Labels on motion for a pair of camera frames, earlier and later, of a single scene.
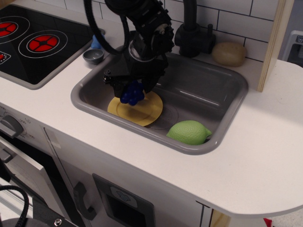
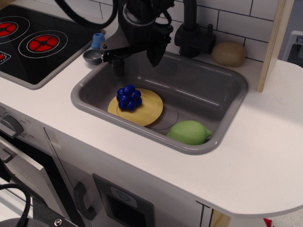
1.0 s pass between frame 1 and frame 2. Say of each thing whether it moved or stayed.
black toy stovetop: stayed
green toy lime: stayed
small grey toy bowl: stayed
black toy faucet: stayed
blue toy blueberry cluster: moved
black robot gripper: moved
